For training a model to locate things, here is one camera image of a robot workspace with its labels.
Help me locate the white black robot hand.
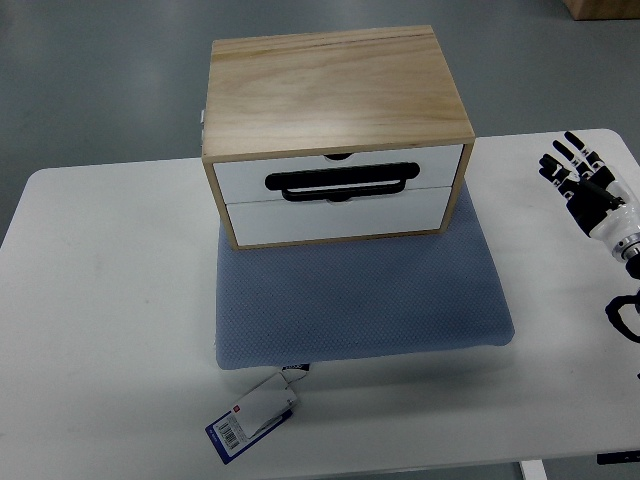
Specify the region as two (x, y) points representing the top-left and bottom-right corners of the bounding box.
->
(539, 131), (639, 264)

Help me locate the white drawer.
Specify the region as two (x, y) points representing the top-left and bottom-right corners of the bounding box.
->
(214, 145), (462, 204)

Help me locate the black drawer handle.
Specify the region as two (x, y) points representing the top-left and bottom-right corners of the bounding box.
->
(265, 162), (420, 202)

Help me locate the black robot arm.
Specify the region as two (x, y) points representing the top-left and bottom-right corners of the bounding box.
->
(621, 243), (640, 280)

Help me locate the wooden drawer cabinet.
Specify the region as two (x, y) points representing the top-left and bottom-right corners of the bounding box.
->
(202, 26), (475, 249)

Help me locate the blue grey cushion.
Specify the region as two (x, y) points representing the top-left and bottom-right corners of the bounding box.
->
(215, 191), (515, 370)

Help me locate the cardboard box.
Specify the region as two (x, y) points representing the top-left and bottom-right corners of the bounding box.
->
(563, 0), (639, 21)

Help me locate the black table control panel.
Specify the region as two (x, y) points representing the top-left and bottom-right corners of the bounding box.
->
(596, 450), (640, 466)

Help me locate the white table leg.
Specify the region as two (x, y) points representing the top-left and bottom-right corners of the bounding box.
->
(519, 460), (548, 480)

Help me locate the white blue price tag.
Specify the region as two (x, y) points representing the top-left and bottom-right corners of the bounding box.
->
(205, 373), (298, 465)

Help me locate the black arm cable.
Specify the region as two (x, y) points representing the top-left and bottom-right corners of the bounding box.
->
(604, 292), (640, 344)

